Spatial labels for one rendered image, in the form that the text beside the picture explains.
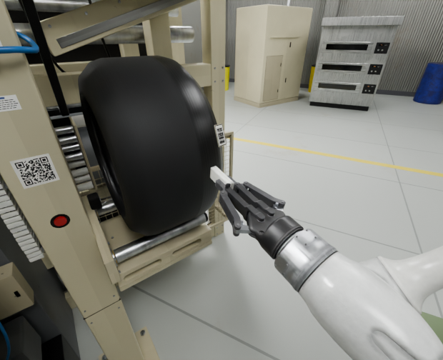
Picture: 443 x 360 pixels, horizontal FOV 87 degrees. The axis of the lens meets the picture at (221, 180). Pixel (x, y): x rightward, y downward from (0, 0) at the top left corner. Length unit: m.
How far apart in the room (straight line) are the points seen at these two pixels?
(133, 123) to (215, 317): 1.37
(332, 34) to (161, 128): 5.83
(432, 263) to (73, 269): 0.90
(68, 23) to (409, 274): 1.13
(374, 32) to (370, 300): 6.06
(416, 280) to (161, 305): 1.49
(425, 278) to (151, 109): 0.61
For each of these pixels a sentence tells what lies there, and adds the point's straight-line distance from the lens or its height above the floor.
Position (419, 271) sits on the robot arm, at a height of 1.17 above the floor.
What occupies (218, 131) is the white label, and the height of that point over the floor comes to 1.28.
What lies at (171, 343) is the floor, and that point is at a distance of 1.66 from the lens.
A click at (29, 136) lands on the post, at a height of 1.31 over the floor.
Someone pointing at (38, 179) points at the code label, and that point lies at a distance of 0.73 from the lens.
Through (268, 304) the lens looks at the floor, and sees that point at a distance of 1.76.
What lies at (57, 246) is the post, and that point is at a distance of 0.85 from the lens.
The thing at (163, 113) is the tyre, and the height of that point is 1.34.
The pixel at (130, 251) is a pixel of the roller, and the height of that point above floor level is 0.91.
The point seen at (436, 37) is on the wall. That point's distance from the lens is 8.74.
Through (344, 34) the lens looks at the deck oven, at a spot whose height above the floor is 1.49.
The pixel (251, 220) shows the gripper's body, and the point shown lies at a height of 1.22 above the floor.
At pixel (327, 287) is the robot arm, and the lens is 0.37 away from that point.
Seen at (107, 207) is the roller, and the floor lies 0.91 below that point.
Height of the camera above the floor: 1.50
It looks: 32 degrees down
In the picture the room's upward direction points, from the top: straight up
